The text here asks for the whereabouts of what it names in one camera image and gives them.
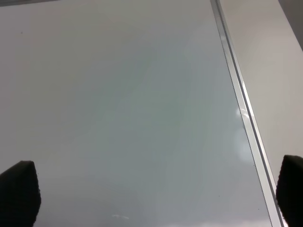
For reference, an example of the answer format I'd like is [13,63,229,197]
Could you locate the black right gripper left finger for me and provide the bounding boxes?
[0,161,41,227]

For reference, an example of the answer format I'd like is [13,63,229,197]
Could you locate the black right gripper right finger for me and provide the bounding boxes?
[276,155,303,227]

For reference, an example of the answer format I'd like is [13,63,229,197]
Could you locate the white aluminium-framed whiteboard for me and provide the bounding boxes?
[0,0,280,227]

